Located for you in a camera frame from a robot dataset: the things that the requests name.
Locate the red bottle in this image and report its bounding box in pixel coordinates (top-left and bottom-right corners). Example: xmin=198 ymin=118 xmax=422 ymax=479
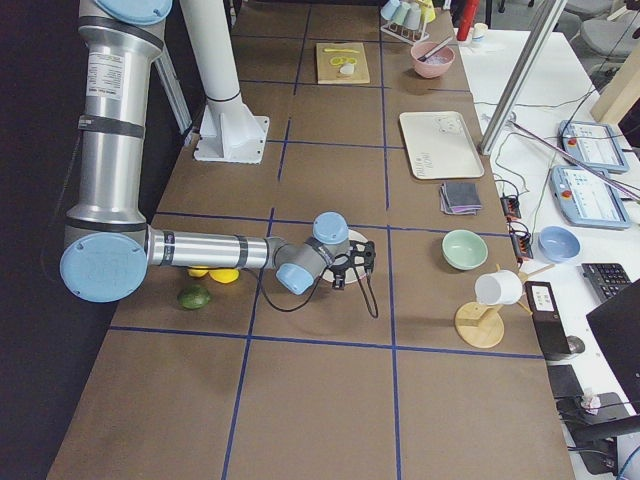
xmin=457 ymin=0 xmax=479 ymax=42

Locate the near teach pendant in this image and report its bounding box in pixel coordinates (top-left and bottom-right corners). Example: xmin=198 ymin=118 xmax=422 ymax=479
xmin=550 ymin=166 xmax=631 ymax=230

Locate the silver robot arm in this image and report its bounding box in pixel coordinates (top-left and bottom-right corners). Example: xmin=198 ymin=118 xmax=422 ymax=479
xmin=60 ymin=1 xmax=375 ymax=303

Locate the mint green bowl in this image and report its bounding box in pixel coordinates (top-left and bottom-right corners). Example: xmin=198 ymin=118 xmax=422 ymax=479
xmin=442 ymin=230 xmax=488 ymax=271

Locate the white mug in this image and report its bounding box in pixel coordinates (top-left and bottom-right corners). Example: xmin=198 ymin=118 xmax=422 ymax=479
xmin=474 ymin=270 xmax=523 ymax=305

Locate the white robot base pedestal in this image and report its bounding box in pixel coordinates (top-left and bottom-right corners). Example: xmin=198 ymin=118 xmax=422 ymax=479
xmin=180 ymin=0 xmax=270 ymax=164

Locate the blue bowl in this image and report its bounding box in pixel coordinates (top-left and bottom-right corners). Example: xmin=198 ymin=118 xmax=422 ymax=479
xmin=538 ymin=226 xmax=581 ymax=263

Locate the black phone stand box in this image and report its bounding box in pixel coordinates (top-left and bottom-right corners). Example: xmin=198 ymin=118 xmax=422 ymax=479
xmin=524 ymin=281 xmax=571 ymax=361

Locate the yellow lemon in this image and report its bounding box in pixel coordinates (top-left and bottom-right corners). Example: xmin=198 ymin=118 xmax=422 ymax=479
xmin=208 ymin=268 xmax=240 ymax=284
xmin=187 ymin=268 xmax=209 ymax=278

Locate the bamboo cutting board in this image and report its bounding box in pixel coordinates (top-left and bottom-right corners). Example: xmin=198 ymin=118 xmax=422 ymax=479
xmin=316 ymin=42 xmax=370 ymax=85

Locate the grey folded cloth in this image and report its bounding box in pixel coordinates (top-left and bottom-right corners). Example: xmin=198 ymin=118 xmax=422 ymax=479
xmin=440 ymin=182 xmax=482 ymax=215

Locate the white bear tray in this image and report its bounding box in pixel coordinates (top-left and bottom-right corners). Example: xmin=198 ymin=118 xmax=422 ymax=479
xmin=399 ymin=111 xmax=484 ymax=180

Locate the cream round plate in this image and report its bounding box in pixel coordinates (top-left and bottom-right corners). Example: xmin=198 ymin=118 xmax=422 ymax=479
xmin=322 ymin=230 xmax=370 ymax=286

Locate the cup rack with cups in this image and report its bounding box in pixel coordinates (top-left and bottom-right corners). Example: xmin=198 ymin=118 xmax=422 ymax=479
xmin=380 ymin=0 xmax=436 ymax=44

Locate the yellow lemon lower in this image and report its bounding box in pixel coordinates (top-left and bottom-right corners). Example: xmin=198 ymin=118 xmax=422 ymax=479
xmin=208 ymin=268 xmax=240 ymax=284

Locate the pink bowl with ice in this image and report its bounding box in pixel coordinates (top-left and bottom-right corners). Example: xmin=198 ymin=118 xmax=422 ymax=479
xmin=410 ymin=41 xmax=456 ymax=79

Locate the far teach pendant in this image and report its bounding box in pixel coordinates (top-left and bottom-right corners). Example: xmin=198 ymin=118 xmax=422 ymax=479
xmin=559 ymin=120 xmax=630 ymax=174

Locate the yellow plastic knife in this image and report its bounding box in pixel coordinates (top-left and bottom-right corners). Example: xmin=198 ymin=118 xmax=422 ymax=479
xmin=323 ymin=47 xmax=360 ymax=54

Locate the black keyboard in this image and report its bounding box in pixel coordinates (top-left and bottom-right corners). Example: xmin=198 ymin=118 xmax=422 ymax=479
xmin=581 ymin=263 xmax=631 ymax=302

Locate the aluminium frame post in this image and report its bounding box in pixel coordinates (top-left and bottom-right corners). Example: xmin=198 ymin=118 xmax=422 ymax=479
xmin=479 ymin=0 xmax=567 ymax=155

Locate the teach pendant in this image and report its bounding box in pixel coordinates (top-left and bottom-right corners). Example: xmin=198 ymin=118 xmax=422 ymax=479
xmin=550 ymin=166 xmax=631 ymax=230
xmin=559 ymin=120 xmax=630 ymax=174

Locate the steel muddler black tip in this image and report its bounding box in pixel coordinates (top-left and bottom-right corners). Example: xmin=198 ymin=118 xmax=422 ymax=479
xmin=417 ymin=36 xmax=453 ymax=62

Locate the white steamed bun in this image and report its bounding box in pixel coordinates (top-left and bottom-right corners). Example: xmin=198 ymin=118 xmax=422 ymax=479
xmin=339 ymin=63 xmax=355 ymax=76

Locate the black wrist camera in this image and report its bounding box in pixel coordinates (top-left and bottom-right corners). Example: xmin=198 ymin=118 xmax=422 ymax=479
xmin=332 ymin=274 xmax=346 ymax=290

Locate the yellow lemon upper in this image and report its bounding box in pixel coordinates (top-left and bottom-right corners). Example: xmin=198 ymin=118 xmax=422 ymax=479
xmin=187 ymin=268 xmax=209 ymax=278

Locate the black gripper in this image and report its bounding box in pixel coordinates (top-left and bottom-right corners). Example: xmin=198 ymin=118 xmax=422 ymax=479
xmin=327 ymin=240 xmax=376 ymax=280

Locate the wooden mug stand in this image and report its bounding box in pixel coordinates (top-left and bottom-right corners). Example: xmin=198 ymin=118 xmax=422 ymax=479
xmin=454 ymin=264 xmax=554 ymax=349

